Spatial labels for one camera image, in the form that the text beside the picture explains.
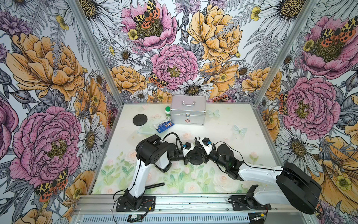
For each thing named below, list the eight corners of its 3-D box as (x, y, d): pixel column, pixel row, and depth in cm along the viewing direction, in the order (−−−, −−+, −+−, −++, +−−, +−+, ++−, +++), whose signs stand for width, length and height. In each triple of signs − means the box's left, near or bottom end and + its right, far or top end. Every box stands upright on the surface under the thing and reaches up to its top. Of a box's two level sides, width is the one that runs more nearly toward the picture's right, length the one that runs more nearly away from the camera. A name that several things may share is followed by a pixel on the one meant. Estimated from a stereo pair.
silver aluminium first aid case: (171, 126, 109) (170, 112, 97) (173, 101, 127) (172, 86, 115) (204, 127, 109) (207, 112, 97) (201, 102, 128) (203, 86, 115)
